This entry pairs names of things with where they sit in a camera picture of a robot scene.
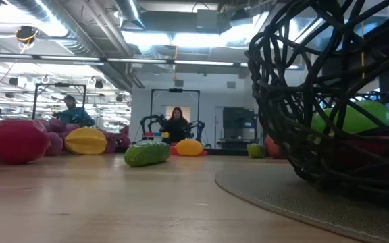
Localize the long dark green cucumber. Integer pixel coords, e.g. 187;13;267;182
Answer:
124;140;171;168

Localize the short pale green cucumber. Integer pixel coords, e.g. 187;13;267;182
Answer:
247;143;266;159

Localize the yellow starfruit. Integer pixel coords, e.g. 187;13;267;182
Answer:
63;126;108;155

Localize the black wire basket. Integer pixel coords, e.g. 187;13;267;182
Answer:
244;0;389;207

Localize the bright green apple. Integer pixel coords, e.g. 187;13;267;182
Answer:
311;100;389;134

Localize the red apple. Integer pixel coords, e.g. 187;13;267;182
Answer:
0;119;50;165
264;134;286;159

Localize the red chili pepper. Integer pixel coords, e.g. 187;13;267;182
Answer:
331;134;389;161

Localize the person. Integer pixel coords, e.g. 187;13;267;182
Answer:
159;107;191;144
51;94;96;128

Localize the yellow-orange mango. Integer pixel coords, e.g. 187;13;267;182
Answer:
174;139;204;157

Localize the black cabinet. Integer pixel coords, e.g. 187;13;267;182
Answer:
222;107;257;150

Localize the long ceiling light bar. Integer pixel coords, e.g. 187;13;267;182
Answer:
0;52;249;68

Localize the grey round mat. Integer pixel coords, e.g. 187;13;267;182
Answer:
214;161;389;243

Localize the large purple grape bunch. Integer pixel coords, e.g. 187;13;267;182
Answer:
35;117;132;157

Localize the black gantry frame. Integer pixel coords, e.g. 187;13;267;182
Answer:
31;82;88;121
149;88;201;144

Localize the silver ventilation duct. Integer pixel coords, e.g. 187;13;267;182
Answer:
113;0;147;30
7;0;136;92

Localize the black ceiling device yellow cable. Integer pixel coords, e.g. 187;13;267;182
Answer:
14;25;41;45

